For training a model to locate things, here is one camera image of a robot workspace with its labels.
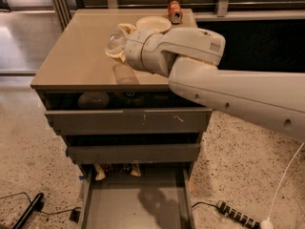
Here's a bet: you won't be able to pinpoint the black cable on floor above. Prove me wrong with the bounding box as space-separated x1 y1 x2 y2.
0 192 80 216

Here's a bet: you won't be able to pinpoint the brown round object in drawer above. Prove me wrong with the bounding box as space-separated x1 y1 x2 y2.
77 92 110 109

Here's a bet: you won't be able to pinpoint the dark items in top drawer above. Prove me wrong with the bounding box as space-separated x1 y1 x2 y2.
109 91 173 109

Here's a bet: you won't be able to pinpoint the clear plastic water bottle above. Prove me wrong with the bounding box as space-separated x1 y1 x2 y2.
108 28 128 53

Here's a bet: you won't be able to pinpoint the grey top drawer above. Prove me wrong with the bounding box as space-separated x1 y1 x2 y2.
46 107 212 135

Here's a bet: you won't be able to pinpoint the grey three-drawer cabinet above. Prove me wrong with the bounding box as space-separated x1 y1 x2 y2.
30 9 205 176

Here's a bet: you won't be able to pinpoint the snack bag in bottom drawer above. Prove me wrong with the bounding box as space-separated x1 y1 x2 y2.
94 163 141 181

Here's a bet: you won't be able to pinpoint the black bar on floor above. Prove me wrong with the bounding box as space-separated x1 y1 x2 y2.
12 193 44 229

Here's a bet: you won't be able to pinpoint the orange soda can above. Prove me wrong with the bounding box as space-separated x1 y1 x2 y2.
168 1 183 24

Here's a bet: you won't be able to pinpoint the grey middle drawer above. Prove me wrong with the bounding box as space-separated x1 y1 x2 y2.
67 144 200 164

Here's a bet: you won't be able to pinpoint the black power adapter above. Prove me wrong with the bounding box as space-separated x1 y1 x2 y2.
70 208 80 222

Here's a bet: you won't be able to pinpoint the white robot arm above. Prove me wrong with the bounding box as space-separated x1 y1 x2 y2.
105 23 305 141

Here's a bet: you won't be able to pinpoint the white paper bowl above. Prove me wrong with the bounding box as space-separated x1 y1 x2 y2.
136 16 172 32

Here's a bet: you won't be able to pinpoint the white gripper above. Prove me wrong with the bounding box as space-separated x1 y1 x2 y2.
105 23 159 73

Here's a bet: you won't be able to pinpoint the grey open bottom drawer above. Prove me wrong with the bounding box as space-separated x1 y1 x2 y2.
77 164 194 229

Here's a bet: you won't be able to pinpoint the white cable with plug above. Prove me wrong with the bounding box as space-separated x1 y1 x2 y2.
259 141 305 229

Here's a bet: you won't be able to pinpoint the black power strip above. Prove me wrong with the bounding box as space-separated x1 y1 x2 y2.
216 200 260 229

